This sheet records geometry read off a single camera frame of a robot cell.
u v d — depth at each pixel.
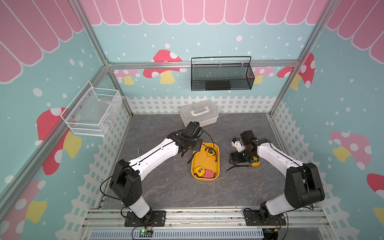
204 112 1.06
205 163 0.92
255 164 0.91
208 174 0.88
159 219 0.75
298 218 0.76
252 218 0.74
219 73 0.94
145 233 0.73
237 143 0.83
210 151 0.97
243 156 0.76
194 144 0.74
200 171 0.87
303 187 0.45
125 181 0.43
